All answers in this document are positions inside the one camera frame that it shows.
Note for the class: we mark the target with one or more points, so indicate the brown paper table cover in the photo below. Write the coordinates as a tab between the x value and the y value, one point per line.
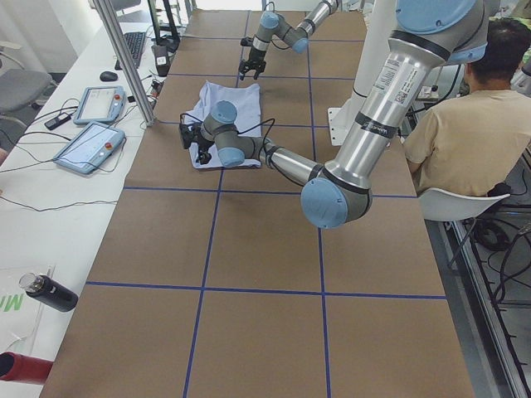
213	283

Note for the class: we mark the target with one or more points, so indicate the white chair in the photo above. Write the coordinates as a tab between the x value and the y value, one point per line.
441	205

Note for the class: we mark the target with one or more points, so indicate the black water bottle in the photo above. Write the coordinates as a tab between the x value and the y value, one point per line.
46	290

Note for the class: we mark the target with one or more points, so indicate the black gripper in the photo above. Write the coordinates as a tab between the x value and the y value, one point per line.
203	145
253	56

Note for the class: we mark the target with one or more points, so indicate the white camera mast post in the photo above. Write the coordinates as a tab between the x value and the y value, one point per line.
381	22

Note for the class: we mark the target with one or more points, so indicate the black keyboard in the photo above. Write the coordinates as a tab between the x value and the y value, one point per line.
135	42

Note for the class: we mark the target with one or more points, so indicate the red cylinder bottle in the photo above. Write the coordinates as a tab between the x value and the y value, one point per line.
19	368

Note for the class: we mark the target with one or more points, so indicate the near blue teach pendant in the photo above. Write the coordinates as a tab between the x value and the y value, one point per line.
90	148

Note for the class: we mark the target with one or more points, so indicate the black computer mouse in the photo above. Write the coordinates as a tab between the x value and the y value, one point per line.
108	76

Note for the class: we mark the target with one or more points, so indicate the person in beige shirt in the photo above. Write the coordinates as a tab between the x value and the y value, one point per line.
468	145

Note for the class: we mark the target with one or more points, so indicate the aluminium frame post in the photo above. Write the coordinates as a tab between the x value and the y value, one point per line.
116	36

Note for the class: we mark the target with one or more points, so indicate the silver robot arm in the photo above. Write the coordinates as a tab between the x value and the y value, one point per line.
425	35
273	24

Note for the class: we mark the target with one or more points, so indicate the far blue teach pendant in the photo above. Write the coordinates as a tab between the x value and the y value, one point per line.
100	104

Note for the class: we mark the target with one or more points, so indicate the light blue striped shirt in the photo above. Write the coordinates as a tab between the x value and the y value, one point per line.
245	100

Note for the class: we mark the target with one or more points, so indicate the blue teach pendant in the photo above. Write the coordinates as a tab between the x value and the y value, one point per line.
100	104
90	148

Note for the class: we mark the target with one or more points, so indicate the grey office chair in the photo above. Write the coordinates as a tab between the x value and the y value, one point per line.
20	87

